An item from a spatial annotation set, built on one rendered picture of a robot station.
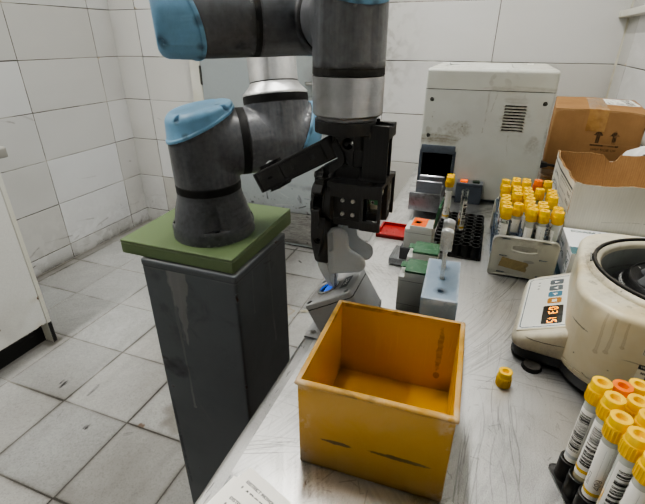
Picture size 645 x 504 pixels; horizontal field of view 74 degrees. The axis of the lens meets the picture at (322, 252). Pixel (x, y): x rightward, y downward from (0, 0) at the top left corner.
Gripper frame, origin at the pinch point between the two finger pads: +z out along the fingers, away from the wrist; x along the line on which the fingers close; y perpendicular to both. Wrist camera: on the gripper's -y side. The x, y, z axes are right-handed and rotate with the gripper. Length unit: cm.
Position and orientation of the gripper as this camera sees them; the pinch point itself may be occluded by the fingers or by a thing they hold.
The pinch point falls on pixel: (327, 275)
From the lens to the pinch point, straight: 55.9
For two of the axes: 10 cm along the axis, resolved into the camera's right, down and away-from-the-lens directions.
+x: 3.5, -4.1, 8.4
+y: 9.4, 1.6, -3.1
